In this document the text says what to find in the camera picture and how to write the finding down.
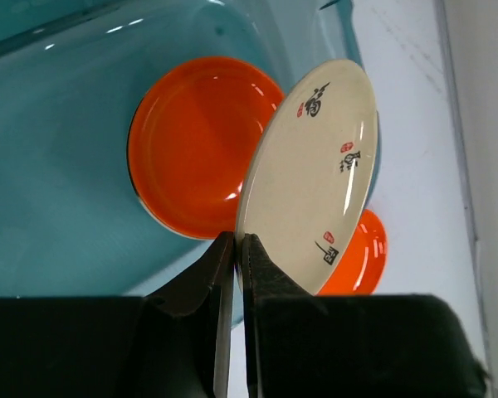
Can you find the orange plate back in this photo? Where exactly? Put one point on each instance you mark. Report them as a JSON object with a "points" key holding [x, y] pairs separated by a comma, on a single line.
{"points": [[362, 264]]}

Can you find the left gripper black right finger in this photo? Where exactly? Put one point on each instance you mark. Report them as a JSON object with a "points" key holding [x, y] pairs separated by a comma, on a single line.
{"points": [[277, 333]]}

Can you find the orange plate front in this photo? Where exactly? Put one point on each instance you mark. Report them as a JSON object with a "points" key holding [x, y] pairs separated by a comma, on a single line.
{"points": [[191, 141]]}

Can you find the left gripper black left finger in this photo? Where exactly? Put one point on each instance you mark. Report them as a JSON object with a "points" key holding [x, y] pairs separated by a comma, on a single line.
{"points": [[187, 332]]}

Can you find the orange plate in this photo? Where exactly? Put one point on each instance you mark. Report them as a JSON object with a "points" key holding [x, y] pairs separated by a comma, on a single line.
{"points": [[362, 264], [191, 141]]}

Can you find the beige plate with drawings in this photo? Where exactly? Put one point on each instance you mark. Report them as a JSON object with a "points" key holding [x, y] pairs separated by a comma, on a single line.
{"points": [[311, 173]]}

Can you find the teal plastic bin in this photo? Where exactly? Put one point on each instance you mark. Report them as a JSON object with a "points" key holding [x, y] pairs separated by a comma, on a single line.
{"points": [[72, 74]]}

